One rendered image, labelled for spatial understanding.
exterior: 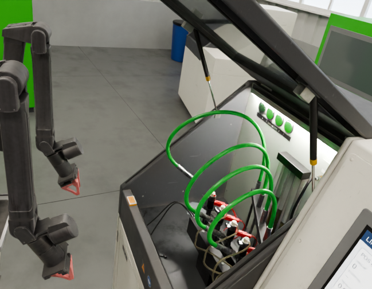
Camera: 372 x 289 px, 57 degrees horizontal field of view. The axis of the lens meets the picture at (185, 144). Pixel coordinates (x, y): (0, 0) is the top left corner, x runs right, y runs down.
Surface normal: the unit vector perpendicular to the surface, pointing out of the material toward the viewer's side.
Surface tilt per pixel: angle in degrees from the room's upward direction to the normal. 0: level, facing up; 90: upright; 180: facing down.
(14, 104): 90
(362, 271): 76
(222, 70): 90
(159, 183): 90
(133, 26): 90
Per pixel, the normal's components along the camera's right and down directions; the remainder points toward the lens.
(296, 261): -0.85, -0.15
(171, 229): 0.15, -0.87
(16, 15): 0.58, 0.47
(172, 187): 0.38, 0.49
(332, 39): -0.92, 0.05
